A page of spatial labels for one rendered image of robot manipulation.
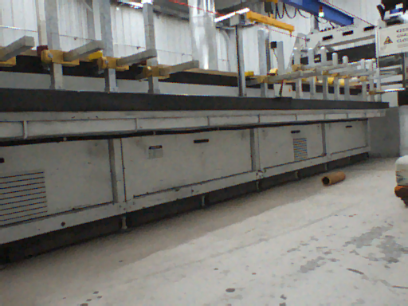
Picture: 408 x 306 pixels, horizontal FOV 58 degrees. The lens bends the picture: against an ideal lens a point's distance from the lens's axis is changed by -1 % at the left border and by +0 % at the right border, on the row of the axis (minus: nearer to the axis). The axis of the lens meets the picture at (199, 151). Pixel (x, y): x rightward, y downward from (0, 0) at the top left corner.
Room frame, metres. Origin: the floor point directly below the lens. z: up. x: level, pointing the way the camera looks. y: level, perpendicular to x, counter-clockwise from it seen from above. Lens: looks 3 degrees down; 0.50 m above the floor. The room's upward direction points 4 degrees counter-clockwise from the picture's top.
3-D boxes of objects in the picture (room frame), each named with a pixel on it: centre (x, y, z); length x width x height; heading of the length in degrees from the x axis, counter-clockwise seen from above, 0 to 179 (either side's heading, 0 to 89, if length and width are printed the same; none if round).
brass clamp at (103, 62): (1.67, 0.36, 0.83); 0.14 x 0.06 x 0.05; 137
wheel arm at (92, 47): (1.47, 0.48, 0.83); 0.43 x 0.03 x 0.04; 47
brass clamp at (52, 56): (1.49, 0.53, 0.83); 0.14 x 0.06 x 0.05; 137
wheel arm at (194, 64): (1.83, 0.14, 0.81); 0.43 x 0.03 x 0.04; 47
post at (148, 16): (1.84, 0.20, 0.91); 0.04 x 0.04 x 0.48; 47
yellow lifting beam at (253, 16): (7.71, -1.69, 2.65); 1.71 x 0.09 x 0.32; 137
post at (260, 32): (2.57, -0.48, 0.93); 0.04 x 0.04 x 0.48; 47
